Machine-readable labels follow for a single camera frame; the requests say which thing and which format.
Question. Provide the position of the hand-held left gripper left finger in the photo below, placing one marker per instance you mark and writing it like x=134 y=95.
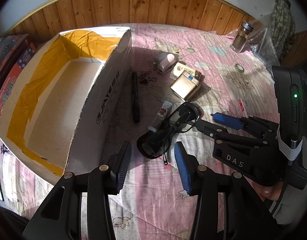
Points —
x=121 y=166

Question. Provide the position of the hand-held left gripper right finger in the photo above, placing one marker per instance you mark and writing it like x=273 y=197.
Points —
x=182 y=170

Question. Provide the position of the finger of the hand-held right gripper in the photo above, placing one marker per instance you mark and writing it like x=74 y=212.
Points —
x=228 y=121
x=211 y=130

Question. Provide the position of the black glasses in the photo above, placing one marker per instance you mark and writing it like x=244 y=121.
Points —
x=146 y=145

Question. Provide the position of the gold tissue packet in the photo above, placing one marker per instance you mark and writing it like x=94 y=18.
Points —
x=184 y=87

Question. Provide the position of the black marker pen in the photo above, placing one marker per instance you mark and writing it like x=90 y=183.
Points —
x=136 y=97

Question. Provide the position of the white cardboard box yellow tape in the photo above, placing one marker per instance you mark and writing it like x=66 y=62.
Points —
x=56 y=92

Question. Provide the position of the person's right forearm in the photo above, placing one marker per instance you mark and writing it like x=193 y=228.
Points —
x=287 y=210

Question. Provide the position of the person's right hand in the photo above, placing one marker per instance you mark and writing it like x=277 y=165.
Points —
x=264 y=191

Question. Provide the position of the red and white label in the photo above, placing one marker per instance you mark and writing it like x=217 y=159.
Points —
x=243 y=105

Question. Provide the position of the pink printed blanket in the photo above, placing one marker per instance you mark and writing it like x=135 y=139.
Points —
x=153 y=205

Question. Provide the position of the white printed tube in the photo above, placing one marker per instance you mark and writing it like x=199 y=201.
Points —
x=162 y=112

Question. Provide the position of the small green tape roll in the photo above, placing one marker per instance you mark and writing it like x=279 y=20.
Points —
x=235 y=67

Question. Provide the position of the white printed card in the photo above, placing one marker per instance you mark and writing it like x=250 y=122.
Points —
x=179 y=68

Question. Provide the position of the white stapler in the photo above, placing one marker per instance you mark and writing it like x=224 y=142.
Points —
x=164 y=63

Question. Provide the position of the clear bubble wrap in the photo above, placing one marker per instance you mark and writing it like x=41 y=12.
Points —
x=264 y=47

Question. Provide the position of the glass jar metal lid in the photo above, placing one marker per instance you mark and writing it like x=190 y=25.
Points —
x=241 y=38

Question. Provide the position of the black binder clip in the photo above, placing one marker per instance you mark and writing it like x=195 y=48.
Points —
x=144 y=78

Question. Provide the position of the camouflage cloth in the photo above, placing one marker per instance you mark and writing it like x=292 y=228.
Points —
x=282 y=22

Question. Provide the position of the orange colourful box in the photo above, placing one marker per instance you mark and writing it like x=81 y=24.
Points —
x=11 y=82

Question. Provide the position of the dark colourful box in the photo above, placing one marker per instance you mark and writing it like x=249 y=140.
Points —
x=8 y=46

